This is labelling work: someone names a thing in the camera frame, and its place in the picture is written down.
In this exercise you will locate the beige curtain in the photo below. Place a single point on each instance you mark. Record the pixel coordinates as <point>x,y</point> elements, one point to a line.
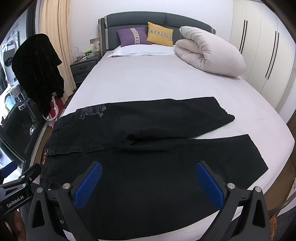
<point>53,23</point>

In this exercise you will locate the wall switch panel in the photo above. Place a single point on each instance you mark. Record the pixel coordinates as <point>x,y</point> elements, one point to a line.
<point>94,41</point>

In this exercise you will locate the person's left hand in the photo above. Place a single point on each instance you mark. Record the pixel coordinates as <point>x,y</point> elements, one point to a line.
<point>16,226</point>

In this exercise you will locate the grey nightstand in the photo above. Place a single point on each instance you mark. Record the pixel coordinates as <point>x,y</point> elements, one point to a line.
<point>81,69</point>

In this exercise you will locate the purple and yellow package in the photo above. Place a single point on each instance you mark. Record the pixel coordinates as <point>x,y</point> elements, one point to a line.
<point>159,38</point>

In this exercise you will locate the pink and white item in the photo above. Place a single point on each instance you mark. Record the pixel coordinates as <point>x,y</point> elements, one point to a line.
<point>56,109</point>

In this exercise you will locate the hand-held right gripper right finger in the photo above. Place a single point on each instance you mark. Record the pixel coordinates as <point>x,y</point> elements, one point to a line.
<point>209,187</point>

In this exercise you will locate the purple pillow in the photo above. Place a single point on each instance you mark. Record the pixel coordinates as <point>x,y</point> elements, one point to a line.
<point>126,37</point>

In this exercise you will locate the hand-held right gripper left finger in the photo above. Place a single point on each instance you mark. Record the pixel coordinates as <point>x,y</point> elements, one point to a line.
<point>89,185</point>

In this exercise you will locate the white washing machine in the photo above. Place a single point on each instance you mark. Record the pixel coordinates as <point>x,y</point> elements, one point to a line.
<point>10,102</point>

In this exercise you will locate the clear plastic bag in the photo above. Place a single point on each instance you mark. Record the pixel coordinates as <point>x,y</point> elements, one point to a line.
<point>75,53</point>

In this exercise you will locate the white pillow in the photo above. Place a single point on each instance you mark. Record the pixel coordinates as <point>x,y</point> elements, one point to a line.
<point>138,49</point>

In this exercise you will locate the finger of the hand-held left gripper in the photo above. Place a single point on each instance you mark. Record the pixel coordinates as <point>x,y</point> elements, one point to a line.
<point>30,173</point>
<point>8,168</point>

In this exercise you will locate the black mesh chair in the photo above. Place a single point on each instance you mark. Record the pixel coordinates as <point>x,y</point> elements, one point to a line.
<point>285,222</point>

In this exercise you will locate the bed with white sheet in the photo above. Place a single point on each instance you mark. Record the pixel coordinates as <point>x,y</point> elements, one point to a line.
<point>150,78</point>

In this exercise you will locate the white wardrobe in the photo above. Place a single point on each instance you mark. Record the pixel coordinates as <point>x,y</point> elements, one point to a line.
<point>259,46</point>

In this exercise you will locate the black hanging coat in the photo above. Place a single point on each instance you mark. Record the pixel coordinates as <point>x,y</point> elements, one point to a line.
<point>34,69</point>

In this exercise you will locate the grey padded headboard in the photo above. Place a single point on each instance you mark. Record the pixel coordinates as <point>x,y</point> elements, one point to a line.
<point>136,19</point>

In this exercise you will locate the black pants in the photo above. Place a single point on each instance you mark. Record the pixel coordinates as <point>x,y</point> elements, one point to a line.
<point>138,162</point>

